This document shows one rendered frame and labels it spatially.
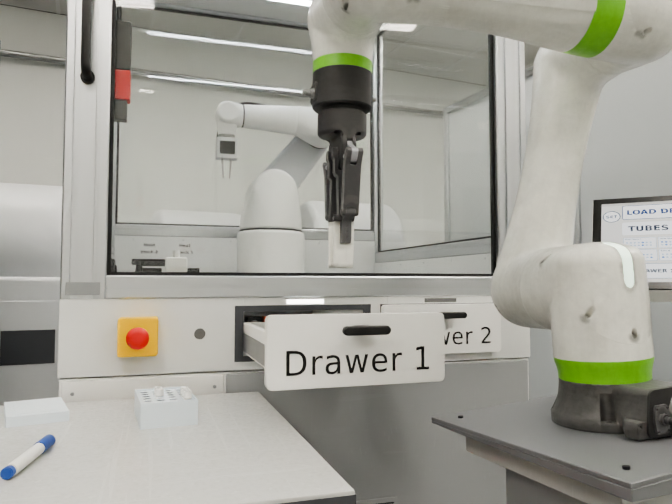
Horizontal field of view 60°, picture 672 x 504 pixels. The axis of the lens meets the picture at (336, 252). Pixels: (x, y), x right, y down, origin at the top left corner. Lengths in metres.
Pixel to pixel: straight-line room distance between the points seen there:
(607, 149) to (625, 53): 1.80
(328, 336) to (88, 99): 0.66
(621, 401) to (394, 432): 0.60
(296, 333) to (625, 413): 0.45
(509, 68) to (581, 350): 0.85
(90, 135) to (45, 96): 3.27
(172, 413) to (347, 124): 0.50
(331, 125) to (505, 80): 0.72
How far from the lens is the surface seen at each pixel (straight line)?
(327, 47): 0.91
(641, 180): 2.64
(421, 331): 0.95
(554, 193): 1.03
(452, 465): 1.41
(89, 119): 1.23
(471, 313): 1.36
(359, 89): 0.89
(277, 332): 0.87
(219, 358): 1.20
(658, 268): 1.54
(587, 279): 0.84
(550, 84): 1.10
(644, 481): 0.70
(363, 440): 1.31
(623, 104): 2.76
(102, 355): 1.20
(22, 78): 4.53
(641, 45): 0.99
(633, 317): 0.86
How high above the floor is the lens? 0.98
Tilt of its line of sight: 3 degrees up
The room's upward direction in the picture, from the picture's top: straight up
